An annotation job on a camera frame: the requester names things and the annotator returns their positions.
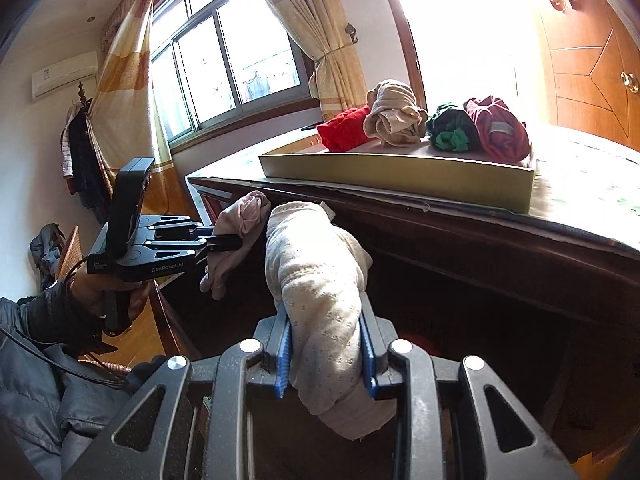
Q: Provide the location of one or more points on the pink underwear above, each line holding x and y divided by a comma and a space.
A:
244, 220

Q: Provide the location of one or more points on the curtain tieback hook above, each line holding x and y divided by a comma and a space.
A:
351, 31

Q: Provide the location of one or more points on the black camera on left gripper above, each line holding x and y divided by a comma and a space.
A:
129, 188

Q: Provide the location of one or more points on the red underwear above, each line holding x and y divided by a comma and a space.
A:
345, 131

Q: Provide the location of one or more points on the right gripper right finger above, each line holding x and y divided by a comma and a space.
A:
376, 334

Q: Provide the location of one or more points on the striped beige curtain left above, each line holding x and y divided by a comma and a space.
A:
122, 117

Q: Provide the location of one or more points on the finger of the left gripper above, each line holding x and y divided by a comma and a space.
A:
200, 232
220, 243

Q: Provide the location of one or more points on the flat cardboard box lid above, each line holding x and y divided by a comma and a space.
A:
415, 169

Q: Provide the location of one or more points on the clothes on coat rack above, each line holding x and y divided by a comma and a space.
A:
81, 168

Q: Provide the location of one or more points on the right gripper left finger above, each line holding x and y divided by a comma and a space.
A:
271, 376

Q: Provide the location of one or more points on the brass door knob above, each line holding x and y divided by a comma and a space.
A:
630, 82

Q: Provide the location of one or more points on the maroon underwear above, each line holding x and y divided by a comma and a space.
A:
502, 136

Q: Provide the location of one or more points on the orange wooden door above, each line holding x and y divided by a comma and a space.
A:
583, 53

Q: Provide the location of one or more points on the dark bag on floor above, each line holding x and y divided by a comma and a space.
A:
46, 249

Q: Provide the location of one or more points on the cream dotted underwear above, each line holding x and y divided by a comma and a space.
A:
316, 272

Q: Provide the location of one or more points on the green underwear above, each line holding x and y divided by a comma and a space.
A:
451, 129

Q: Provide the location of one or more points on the beige underwear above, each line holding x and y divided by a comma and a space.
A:
394, 117

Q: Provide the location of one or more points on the sliding glass window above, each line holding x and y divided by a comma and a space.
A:
217, 64

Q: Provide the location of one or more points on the striped beige curtain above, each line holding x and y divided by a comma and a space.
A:
318, 27
122, 117

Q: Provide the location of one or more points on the white wall air conditioner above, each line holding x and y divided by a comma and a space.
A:
59, 74

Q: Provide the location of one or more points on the green patterned table cover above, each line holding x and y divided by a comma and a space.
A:
585, 182

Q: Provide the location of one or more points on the person's left jacket forearm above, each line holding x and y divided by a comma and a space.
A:
52, 405

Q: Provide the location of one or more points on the striped beige curtain right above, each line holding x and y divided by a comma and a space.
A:
318, 27

